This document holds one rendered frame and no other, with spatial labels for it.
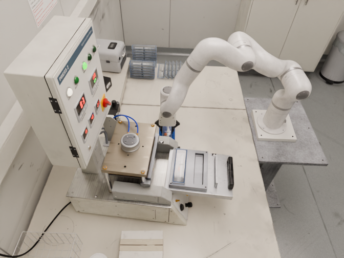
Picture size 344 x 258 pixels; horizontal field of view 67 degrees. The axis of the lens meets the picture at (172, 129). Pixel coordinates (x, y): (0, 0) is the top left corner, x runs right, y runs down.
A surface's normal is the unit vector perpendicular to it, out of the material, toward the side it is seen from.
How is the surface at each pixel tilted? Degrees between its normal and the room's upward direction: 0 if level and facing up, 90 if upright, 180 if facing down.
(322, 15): 90
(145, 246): 1
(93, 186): 0
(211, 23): 90
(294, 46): 90
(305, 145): 0
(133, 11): 90
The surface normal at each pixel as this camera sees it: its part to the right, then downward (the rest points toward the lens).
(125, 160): 0.04, -0.67
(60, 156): -0.11, 0.73
